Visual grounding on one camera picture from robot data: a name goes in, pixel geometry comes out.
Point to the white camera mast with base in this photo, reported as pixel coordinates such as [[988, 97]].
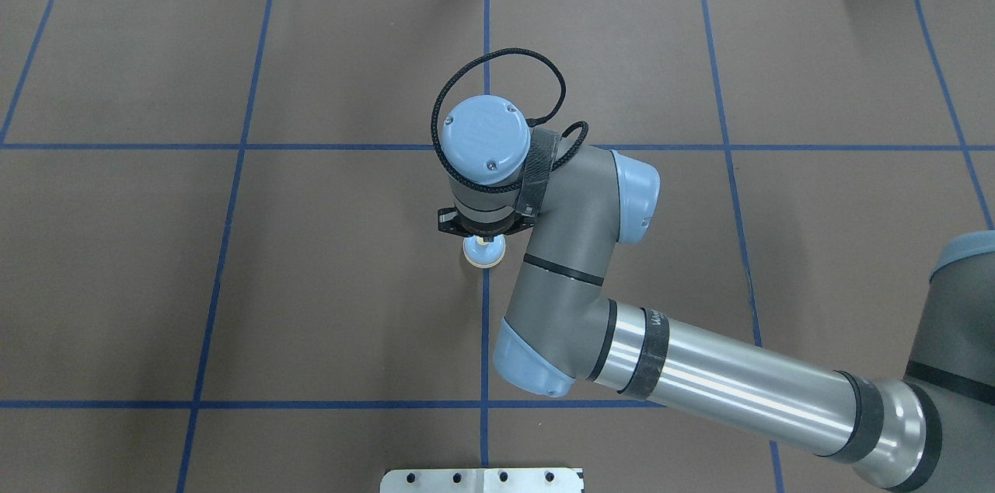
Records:
[[498, 479]]

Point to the blue cream desk bell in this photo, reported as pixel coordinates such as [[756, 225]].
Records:
[[484, 252]]

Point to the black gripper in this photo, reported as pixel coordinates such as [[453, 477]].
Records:
[[483, 231]]

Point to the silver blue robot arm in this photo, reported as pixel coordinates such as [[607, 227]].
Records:
[[929, 431]]

